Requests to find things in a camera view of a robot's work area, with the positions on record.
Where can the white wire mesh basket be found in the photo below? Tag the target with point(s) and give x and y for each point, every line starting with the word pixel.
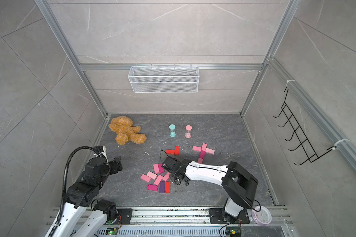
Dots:
pixel 164 79

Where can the brown teddy bear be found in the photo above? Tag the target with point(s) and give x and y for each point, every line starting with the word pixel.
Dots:
pixel 126 131

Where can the light pink block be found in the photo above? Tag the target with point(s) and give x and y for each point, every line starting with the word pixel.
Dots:
pixel 156 169
pixel 204 147
pixel 152 175

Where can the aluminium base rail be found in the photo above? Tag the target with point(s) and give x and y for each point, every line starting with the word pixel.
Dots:
pixel 176 222

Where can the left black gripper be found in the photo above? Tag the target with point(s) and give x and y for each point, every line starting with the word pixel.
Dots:
pixel 115 169

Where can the light pink block tilted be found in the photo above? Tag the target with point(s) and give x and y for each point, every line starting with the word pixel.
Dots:
pixel 152 175

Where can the pink block carried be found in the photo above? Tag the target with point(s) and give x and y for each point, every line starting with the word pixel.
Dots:
pixel 195 148
pixel 209 151

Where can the purple block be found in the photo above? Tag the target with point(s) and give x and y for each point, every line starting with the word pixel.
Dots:
pixel 162 187

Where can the magenta block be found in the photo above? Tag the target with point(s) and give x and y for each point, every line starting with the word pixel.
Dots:
pixel 202 154
pixel 152 187
pixel 161 169

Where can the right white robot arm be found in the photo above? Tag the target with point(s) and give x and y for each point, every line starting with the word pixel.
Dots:
pixel 239 184

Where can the teal sand timer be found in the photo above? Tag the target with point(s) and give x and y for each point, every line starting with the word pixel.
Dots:
pixel 172 128

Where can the pink block centre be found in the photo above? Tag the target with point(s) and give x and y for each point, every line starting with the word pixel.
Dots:
pixel 158 180

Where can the black wire hook rack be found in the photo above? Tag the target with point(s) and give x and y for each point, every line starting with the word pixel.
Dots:
pixel 299 133

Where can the pink block far left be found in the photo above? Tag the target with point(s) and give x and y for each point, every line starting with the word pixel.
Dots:
pixel 145 178

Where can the pink block right tilted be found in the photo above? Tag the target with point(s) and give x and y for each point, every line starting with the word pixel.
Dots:
pixel 166 177

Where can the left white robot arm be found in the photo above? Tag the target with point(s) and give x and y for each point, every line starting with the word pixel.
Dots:
pixel 81 194

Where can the pink sand timer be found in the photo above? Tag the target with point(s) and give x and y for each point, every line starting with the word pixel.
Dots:
pixel 188 131

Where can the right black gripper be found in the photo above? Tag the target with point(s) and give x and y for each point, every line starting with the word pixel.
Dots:
pixel 176 180

